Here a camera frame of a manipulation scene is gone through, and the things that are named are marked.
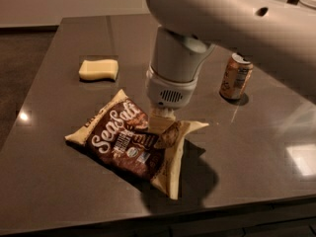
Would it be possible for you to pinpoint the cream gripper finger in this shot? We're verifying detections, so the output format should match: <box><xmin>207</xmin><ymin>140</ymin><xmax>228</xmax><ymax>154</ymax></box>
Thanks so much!
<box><xmin>148</xmin><ymin>106</ymin><xmax>176</xmax><ymax>134</ymax></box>

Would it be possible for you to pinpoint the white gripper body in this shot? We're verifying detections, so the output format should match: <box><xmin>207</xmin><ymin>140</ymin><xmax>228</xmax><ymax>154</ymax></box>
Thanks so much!
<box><xmin>145</xmin><ymin>67</ymin><xmax>198</xmax><ymax>110</ymax></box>

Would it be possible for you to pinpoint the brown sea salt chip bag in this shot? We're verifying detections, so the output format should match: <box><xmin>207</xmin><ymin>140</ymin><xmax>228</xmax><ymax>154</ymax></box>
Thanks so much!
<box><xmin>65</xmin><ymin>90</ymin><xmax>205</xmax><ymax>199</ymax></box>

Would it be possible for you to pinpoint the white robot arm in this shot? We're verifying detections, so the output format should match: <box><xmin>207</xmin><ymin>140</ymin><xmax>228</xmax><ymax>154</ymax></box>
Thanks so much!
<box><xmin>146</xmin><ymin>0</ymin><xmax>316</xmax><ymax>133</ymax></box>

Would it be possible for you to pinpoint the yellow sponge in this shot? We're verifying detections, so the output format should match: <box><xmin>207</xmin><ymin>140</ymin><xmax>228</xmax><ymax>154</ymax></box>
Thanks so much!
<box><xmin>79</xmin><ymin>59</ymin><xmax>119</xmax><ymax>81</ymax></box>

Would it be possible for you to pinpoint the orange soda can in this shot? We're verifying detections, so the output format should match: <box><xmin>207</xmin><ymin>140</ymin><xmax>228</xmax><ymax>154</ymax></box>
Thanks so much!
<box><xmin>219</xmin><ymin>53</ymin><xmax>253</xmax><ymax>101</ymax></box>

